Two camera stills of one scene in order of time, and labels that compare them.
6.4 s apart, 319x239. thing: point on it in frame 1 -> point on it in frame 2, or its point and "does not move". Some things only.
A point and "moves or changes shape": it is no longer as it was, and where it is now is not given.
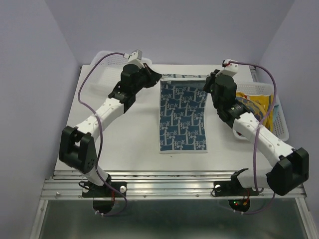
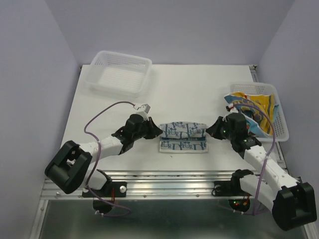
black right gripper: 210,80 -> 213,130
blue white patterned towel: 183,113 moves or changes shape
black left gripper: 153,76 -> 154,131
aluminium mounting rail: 155,185 does not move
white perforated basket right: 280,129 does not move
